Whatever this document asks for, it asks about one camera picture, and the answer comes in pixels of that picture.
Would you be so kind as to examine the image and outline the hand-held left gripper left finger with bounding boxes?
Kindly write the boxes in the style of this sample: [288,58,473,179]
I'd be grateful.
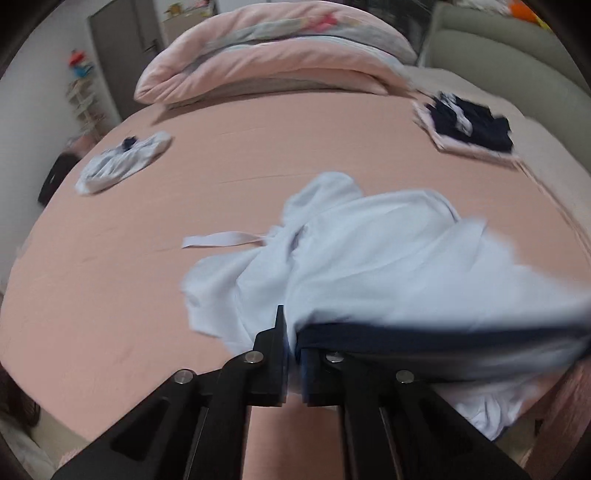
[51,305,289,480]

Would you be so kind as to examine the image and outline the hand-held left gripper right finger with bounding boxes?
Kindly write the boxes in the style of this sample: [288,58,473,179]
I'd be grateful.
[298,342,532,480]

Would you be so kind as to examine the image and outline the white garment with navy trim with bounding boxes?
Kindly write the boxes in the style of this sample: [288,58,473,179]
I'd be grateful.
[181,172,591,441]

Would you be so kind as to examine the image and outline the navy folded clothes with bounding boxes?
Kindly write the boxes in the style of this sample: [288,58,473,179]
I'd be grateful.
[425,91,514,154]

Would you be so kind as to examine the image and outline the bed with pink sheet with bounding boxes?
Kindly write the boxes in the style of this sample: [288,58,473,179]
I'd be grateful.
[0,88,591,480]

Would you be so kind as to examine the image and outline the small white garment navy bow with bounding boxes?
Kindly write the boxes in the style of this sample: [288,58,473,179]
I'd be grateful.
[75,131,172,195]

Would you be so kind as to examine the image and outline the pale pink folded garment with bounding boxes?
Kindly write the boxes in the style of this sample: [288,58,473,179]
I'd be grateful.
[412,95,520,168]

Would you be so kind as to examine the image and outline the black bag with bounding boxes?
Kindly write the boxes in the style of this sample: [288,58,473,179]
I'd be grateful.
[38,152,79,207]

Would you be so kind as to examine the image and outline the pink folded quilt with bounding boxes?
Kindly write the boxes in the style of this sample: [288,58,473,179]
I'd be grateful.
[134,0,419,109]

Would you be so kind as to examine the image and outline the grey door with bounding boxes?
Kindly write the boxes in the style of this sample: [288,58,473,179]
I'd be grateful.
[89,0,168,121]

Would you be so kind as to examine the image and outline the colourful toy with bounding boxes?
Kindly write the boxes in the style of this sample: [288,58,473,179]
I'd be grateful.
[68,48,95,79]

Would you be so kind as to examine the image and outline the grey padded headboard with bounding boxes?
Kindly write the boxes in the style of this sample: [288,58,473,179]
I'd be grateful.
[418,2,591,153]

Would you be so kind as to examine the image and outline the white wire rack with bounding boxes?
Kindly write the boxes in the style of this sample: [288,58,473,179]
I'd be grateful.
[66,78,109,137]

